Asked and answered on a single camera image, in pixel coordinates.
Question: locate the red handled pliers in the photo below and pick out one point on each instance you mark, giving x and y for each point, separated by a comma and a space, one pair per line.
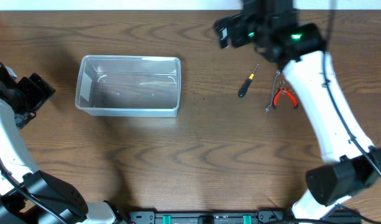
283, 90

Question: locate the black mounting rail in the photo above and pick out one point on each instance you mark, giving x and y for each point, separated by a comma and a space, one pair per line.
262, 216

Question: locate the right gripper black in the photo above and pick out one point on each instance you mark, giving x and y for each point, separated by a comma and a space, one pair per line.
232, 23

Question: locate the clear plastic storage container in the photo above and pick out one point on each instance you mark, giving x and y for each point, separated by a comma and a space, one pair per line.
133, 86

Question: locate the silver double-ended wrench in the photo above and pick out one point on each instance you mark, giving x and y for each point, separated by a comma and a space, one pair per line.
267, 108

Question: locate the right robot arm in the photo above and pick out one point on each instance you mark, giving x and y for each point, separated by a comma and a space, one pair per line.
351, 162

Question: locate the black yellow screwdriver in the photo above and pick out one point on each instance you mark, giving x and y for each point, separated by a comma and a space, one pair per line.
244, 88

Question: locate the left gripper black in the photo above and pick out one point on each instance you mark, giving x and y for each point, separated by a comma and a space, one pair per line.
38, 94

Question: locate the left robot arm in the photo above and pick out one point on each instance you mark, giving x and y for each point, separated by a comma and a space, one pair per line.
28, 194

